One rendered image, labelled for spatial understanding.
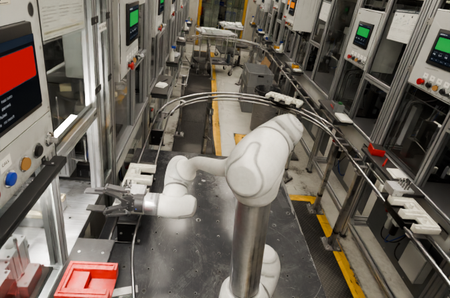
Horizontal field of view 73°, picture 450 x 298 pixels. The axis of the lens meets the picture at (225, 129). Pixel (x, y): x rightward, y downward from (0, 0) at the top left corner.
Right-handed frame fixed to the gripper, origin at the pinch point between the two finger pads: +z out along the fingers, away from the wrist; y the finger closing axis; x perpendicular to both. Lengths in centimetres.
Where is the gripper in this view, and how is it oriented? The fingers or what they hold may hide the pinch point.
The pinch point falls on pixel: (93, 199)
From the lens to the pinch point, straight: 136.4
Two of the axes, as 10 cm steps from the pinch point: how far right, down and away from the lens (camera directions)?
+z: -9.9, -1.0, -1.1
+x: 0.5, 4.5, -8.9
